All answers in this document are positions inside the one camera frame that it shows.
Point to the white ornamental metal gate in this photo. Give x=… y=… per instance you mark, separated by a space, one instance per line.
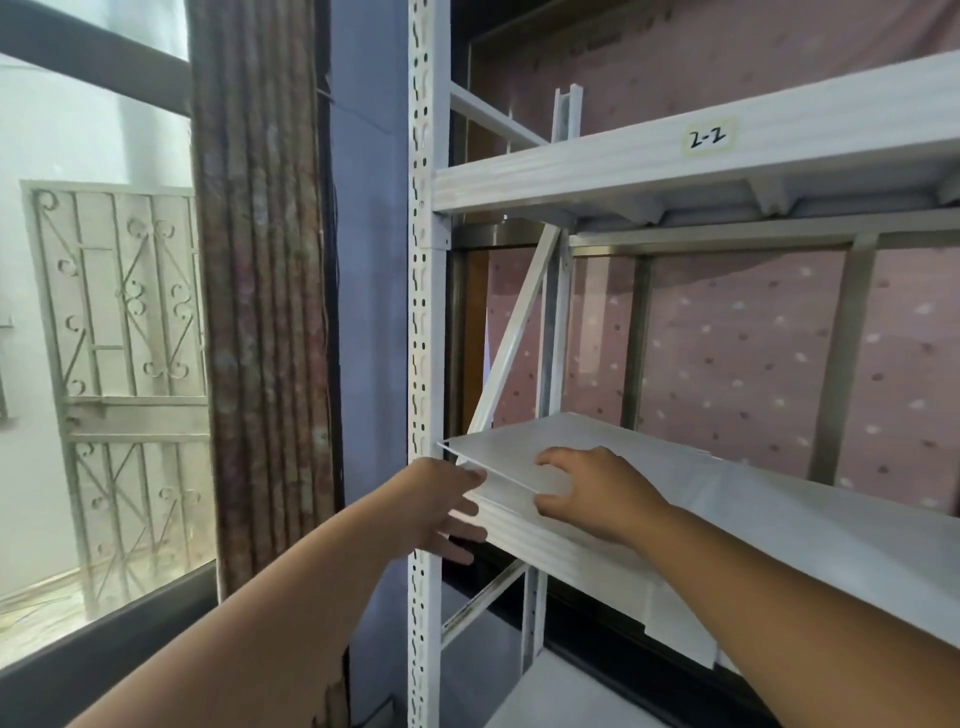
x=120 y=337

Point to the person's right forearm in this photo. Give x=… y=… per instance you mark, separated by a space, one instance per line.
x=795 y=637

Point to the person's left hand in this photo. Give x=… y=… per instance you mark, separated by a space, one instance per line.
x=429 y=499

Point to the dark window frame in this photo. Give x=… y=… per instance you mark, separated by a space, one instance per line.
x=82 y=667

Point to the handwritten paper label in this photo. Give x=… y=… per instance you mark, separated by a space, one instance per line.
x=709 y=138

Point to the white metal shelving rack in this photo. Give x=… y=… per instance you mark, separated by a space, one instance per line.
x=429 y=300

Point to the silver metal frame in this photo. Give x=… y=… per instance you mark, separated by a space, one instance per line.
x=844 y=360

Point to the pink dotted curtain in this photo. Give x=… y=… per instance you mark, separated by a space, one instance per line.
x=750 y=337

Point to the person's right thumb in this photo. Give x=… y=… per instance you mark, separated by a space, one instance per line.
x=555 y=508

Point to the person's right hand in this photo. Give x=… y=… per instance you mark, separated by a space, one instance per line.
x=611 y=495

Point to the brown striped curtain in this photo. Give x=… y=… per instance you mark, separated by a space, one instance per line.
x=255 y=300

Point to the person's left little finger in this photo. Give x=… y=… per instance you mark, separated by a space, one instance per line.
x=457 y=551

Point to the person's left middle finger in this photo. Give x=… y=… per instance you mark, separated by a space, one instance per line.
x=465 y=511

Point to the thin white panel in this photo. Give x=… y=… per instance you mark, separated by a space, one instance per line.
x=517 y=454

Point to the person's left forearm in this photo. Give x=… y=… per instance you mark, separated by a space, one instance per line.
x=285 y=622

